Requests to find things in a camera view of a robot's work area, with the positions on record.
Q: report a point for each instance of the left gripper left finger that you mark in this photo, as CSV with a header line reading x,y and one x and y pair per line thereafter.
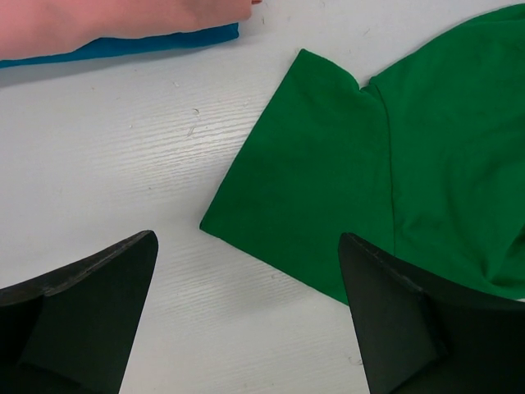
x,y
72,330

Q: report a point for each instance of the green t shirt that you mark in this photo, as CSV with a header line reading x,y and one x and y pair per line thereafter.
x,y
426,161

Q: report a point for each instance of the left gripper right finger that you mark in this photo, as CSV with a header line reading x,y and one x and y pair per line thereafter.
x,y
420,333

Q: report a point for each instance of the pink folded t shirt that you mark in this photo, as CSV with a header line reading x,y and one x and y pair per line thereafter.
x,y
40,28

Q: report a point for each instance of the blue folded t shirt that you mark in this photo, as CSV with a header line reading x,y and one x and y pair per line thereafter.
x,y
112,47

